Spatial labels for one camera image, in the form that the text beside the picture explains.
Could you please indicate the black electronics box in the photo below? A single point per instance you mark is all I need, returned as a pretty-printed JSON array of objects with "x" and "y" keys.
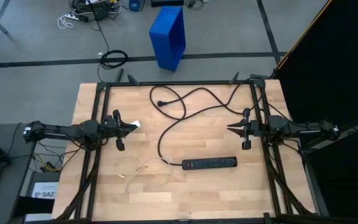
[{"x": 98, "y": 11}]

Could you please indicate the blue plastic bin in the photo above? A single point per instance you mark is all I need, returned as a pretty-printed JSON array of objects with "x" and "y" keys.
[{"x": 166, "y": 37}]

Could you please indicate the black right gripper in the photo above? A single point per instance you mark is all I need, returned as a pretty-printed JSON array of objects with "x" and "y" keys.
[{"x": 255, "y": 128}]

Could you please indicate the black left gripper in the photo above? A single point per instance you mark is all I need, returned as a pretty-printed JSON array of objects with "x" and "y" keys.
[{"x": 112, "y": 127}]

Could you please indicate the flat black box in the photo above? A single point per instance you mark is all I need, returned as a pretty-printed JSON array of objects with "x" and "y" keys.
[{"x": 166, "y": 2}]

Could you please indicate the black metal rig frame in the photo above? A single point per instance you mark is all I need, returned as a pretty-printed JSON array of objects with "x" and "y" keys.
[{"x": 179, "y": 83}]

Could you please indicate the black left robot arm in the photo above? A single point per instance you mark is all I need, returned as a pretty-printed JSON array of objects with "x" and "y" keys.
[{"x": 57, "y": 130}]

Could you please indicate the black curtain panel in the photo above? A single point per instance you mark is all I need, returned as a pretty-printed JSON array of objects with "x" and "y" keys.
[{"x": 337, "y": 62}]

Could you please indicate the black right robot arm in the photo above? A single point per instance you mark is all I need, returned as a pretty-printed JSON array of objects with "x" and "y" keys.
[{"x": 306, "y": 129}]

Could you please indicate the white card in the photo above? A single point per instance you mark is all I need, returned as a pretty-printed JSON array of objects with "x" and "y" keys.
[{"x": 137, "y": 124}]

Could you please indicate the black power strip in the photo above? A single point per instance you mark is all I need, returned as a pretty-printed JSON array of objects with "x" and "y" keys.
[{"x": 197, "y": 163}]

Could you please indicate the black desk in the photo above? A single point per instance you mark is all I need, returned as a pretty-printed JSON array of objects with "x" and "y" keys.
[{"x": 11, "y": 174}]

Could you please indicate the white SA2 sign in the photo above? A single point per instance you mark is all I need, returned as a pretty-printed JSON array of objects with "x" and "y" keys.
[{"x": 45, "y": 190}]

